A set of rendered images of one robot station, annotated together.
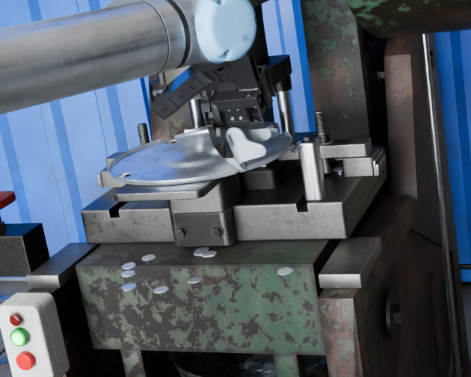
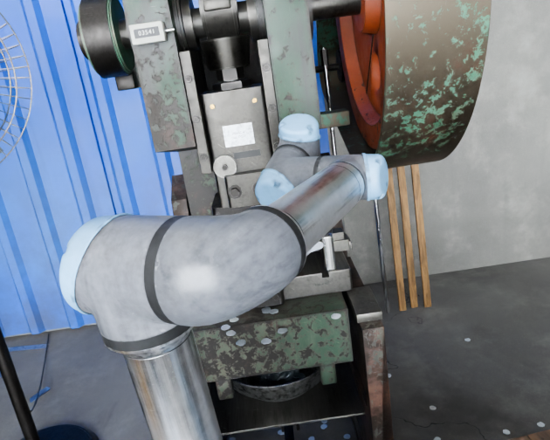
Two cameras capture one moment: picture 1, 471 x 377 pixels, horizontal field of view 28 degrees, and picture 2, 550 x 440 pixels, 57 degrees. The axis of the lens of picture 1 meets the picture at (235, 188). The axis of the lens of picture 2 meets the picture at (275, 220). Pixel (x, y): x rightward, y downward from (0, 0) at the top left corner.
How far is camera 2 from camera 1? 0.55 m
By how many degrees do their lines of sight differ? 22
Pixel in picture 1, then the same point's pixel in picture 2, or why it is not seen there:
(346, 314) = (379, 336)
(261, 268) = (314, 316)
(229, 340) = (292, 362)
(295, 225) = (320, 285)
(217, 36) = (380, 184)
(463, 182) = not seen: hidden behind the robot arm
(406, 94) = not seen: hidden behind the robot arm
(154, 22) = (354, 179)
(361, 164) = (342, 244)
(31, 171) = (32, 263)
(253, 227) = (294, 290)
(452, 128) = not seen: hidden behind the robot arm
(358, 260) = (372, 302)
